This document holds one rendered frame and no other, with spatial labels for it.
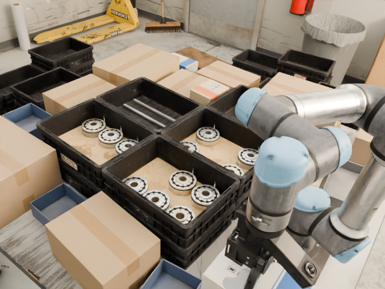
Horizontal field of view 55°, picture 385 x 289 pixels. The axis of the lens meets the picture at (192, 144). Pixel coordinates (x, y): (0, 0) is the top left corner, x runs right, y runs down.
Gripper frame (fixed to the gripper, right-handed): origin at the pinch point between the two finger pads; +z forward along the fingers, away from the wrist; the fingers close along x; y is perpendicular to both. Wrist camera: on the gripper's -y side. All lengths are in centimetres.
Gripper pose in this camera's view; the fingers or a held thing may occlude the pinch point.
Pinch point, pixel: (258, 288)
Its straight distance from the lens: 82.3
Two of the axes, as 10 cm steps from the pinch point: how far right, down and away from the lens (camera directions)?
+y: -8.1, -3.9, 4.4
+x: -5.9, 4.6, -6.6
